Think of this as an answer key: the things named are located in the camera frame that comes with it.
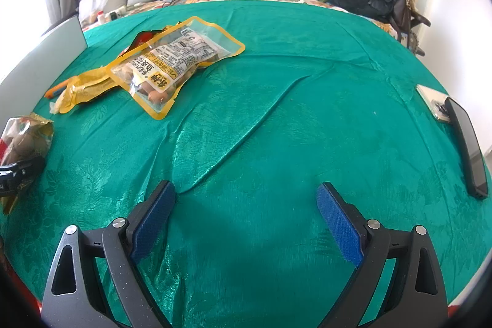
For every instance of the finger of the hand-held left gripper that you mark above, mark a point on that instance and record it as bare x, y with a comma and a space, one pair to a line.
25, 167

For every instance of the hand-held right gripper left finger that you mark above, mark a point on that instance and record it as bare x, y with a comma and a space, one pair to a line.
153, 220

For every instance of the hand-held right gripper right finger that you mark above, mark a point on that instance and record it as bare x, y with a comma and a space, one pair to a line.
338, 224

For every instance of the red snack packet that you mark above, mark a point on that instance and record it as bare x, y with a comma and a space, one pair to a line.
23, 137

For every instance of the white cardboard box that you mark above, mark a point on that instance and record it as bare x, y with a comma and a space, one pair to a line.
46, 55

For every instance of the yellow cartoon snack packet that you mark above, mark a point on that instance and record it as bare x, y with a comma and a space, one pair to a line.
142, 38

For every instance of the yellow plastic bag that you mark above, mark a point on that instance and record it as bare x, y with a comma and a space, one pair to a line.
84, 86

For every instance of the green blanket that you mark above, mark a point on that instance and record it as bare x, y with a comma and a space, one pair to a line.
288, 101

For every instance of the black phone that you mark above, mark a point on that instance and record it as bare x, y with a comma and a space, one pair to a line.
467, 147

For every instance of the white phone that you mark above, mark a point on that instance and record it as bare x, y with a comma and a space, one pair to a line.
432, 101

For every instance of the yellow-edged clear snack packet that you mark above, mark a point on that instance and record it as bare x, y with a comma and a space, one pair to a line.
173, 63

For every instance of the small white bottle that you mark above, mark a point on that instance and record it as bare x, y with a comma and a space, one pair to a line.
101, 17

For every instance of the clear plastic bag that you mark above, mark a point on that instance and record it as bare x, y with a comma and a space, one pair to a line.
94, 3

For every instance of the white power strip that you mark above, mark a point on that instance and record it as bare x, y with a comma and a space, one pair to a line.
117, 13

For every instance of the brown handbag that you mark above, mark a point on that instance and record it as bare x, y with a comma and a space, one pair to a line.
411, 24

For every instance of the black bag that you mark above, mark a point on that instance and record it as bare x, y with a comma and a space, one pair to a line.
365, 1

